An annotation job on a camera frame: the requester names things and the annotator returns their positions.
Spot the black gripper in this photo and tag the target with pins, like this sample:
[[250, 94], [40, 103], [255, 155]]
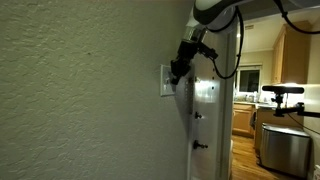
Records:
[[186, 55]]

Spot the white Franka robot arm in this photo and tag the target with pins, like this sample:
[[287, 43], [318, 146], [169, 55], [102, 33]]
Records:
[[213, 11]]

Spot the white door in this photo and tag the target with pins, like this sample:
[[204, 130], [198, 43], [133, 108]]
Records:
[[206, 100]]

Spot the dark deadbolt thumb turn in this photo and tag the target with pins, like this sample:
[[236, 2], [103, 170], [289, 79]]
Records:
[[198, 115]]

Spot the dark kitchen window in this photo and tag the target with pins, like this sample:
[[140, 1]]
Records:
[[250, 80]]

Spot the wooden lower kitchen cabinet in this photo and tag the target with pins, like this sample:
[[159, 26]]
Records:
[[241, 121]]

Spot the wooden kitchen cabinet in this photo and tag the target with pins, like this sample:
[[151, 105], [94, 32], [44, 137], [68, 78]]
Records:
[[295, 53], [241, 121]]

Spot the ceiling air vent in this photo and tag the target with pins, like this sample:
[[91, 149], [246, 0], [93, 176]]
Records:
[[249, 27]]

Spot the wooden upper kitchen cabinet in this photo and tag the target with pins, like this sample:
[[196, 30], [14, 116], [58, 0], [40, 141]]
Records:
[[295, 53]]

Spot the stainless steel trash can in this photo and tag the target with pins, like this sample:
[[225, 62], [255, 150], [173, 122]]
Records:
[[283, 150]]

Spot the white double switch plate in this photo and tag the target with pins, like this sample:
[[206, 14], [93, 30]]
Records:
[[165, 71]]

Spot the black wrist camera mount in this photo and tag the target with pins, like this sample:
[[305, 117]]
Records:
[[208, 51]]

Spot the white door frame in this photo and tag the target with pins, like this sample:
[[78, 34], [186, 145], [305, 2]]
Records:
[[227, 106]]

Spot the black stereo camera bar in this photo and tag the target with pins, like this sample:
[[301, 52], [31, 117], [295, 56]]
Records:
[[283, 89]]

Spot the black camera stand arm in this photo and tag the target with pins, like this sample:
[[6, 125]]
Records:
[[300, 110]]

